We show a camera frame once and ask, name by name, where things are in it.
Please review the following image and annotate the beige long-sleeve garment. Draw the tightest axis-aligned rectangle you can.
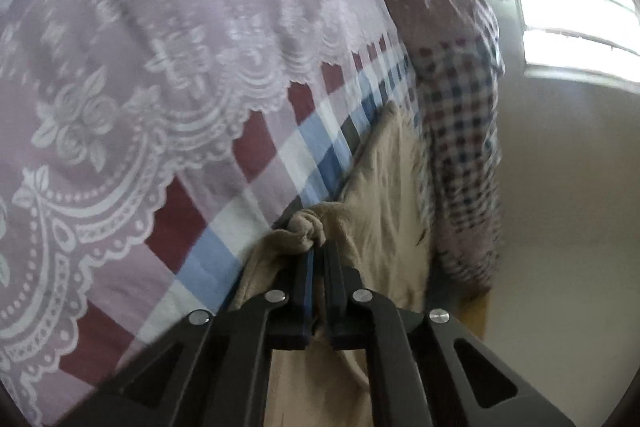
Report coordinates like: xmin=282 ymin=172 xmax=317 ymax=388
xmin=231 ymin=102 xmax=431 ymax=426

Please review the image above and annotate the checkered rolled duvet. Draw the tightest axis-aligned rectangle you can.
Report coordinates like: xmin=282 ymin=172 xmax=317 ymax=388
xmin=384 ymin=0 xmax=504 ymax=294

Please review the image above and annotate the checkered bed sheet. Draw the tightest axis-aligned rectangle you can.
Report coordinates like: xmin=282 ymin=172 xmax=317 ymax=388
xmin=1 ymin=0 xmax=418 ymax=426

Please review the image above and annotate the window with frame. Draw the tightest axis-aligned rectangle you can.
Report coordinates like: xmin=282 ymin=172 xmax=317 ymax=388
xmin=496 ymin=0 xmax=639 ymax=93

